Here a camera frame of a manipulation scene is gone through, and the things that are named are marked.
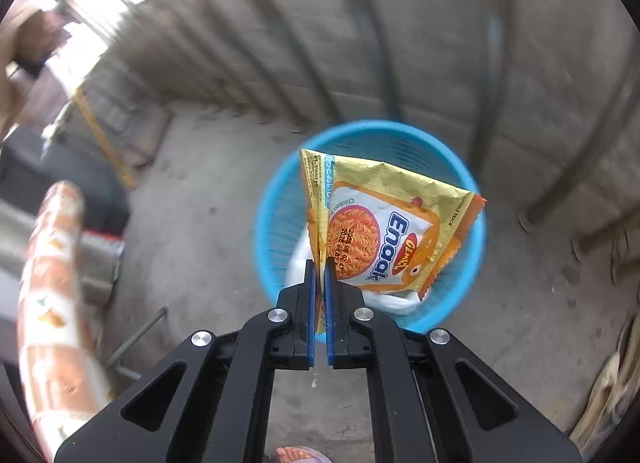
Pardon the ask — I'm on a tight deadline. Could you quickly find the person's foot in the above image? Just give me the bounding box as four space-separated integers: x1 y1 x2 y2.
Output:
274 445 332 463

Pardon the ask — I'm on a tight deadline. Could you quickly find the beige slipper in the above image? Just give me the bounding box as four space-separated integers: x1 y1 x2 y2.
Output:
570 313 640 449

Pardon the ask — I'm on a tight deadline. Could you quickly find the dark grey panel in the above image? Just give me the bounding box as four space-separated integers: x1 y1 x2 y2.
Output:
0 128 131 224

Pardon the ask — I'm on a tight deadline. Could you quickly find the yellow broom handle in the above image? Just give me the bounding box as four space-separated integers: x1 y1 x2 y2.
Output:
74 88 138 189

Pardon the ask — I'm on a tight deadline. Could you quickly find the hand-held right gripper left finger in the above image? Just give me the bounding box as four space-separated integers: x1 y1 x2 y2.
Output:
54 258 317 463

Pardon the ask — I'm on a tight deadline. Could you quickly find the beige quilted jacket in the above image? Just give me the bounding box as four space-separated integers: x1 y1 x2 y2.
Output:
0 0 61 134

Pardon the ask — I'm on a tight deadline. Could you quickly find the white paper tissue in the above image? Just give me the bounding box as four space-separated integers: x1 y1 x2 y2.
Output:
287 238 421 316

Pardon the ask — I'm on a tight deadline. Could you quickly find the blue plastic mesh basket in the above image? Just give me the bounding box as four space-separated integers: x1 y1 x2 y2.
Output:
254 119 487 334

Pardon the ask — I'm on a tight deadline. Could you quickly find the gold snack packet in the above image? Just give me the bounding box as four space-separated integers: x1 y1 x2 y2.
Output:
299 148 487 335

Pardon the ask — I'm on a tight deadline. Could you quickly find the grey metal rod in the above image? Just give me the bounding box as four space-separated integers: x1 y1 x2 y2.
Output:
106 307 168 369

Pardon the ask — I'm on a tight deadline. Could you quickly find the steel balcony railing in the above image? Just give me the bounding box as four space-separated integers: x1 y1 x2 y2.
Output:
210 0 640 224

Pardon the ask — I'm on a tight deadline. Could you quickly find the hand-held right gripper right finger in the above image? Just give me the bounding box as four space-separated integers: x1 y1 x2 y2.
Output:
324 257 583 463

